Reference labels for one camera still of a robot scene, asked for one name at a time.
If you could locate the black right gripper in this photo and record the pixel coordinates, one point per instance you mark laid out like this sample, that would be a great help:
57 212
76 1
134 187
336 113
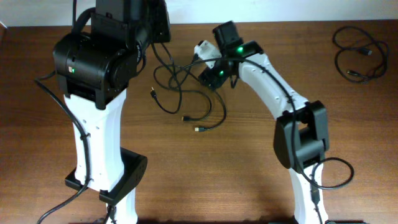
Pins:
209 80

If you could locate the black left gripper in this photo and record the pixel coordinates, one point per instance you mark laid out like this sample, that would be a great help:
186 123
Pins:
162 17

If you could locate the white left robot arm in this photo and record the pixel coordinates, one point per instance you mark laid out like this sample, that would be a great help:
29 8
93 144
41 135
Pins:
94 63

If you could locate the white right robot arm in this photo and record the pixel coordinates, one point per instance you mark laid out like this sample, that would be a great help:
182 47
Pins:
301 129

